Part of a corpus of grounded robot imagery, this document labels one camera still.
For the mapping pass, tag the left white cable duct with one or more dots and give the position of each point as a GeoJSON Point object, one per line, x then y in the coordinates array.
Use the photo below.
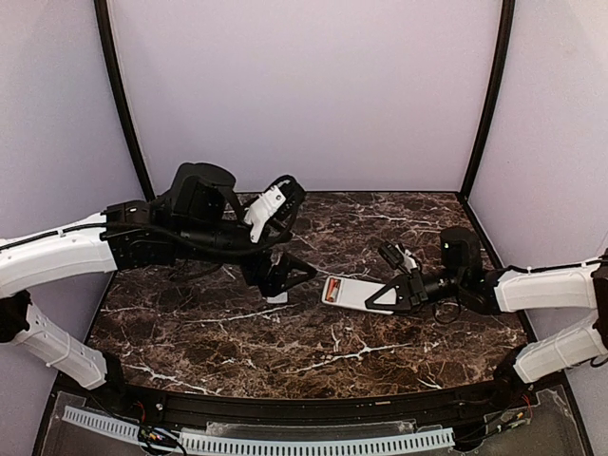
{"type": "Point", "coordinates": [104, 425]}

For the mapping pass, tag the black frame post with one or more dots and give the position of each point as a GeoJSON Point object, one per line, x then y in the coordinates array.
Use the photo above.
{"type": "Point", "coordinates": [492, 93]}
{"type": "Point", "coordinates": [115, 78]}

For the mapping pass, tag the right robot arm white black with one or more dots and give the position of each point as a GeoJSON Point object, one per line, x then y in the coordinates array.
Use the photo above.
{"type": "Point", "coordinates": [506, 290]}

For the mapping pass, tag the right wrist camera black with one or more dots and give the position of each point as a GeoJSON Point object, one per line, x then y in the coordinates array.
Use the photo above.
{"type": "Point", "coordinates": [392, 255]}

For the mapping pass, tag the white cable duct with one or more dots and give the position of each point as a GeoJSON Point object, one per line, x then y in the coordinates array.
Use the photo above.
{"type": "Point", "coordinates": [200, 444]}
{"type": "Point", "coordinates": [104, 425]}

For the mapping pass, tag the black curved front rail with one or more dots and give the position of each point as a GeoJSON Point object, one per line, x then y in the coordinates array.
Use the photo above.
{"type": "Point", "coordinates": [460, 407]}

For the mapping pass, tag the right black frame post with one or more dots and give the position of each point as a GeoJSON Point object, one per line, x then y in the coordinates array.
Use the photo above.
{"type": "Point", "coordinates": [492, 93]}

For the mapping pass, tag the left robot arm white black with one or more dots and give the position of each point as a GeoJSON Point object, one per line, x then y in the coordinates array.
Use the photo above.
{"type": "Point", "coordinates": [200, 217]}

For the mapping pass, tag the white battery cover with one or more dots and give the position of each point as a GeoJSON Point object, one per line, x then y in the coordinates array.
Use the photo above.
{"type": "Point", "coordinates": [278, 299]}

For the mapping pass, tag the right white cable duct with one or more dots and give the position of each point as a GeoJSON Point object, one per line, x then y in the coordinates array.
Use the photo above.
{"type": "Point", "coordinates": [200, 444]}

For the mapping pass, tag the left black frame post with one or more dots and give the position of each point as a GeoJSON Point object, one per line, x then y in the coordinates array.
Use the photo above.
{"type": "Point", "coordinates": [115, 78]}

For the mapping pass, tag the white remote control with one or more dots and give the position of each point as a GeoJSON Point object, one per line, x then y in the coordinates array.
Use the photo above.
{"type": "Point", "coordinates": [353, 294]}

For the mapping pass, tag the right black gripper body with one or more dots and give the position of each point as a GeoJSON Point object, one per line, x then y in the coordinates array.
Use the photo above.
{"type": "Point", "coordinates": [417, 289]}

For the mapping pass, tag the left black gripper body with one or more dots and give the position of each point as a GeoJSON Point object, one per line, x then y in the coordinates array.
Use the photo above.
{"type": "Point", "coordinates": [265, 274]}

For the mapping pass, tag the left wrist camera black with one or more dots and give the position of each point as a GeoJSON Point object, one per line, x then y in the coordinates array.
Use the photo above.
{"type": "Point", "coordinates": [293, 193]}

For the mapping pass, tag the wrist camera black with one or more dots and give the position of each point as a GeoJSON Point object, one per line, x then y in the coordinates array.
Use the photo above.
{"type": "Point", "coordinates": [392, 255]}
{"type": "Point", "coordinates": [293, 193]}

